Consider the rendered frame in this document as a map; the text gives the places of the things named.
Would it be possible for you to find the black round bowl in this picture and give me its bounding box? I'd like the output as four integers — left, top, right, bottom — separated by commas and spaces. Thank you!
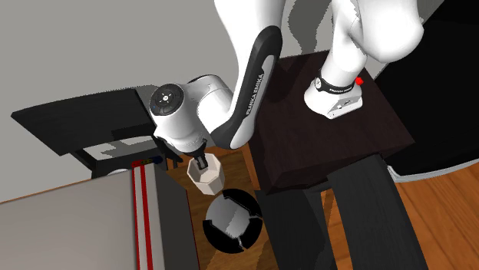
202, 188, 264, 255

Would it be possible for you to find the white octagonal cup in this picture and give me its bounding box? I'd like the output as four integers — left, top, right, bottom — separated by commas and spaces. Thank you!
186, 153, 226, 196

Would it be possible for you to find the grey cabinet with red stripes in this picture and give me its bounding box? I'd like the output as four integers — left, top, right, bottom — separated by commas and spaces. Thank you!
0, 163, 200, 270

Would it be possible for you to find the dark brown robot stand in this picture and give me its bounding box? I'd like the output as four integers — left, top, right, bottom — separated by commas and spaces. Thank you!
248, 50, 416, 196

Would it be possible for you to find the dark grey wooden board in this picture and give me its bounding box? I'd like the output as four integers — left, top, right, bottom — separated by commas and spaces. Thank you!
254, 182, 339, 270
326, 154, 430, 270

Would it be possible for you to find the black rug with white edge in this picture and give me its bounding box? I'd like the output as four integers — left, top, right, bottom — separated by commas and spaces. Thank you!
373, 0, 479, 184

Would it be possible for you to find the black table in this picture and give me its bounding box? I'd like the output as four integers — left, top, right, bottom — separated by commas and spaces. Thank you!
10, 87, 185, 179

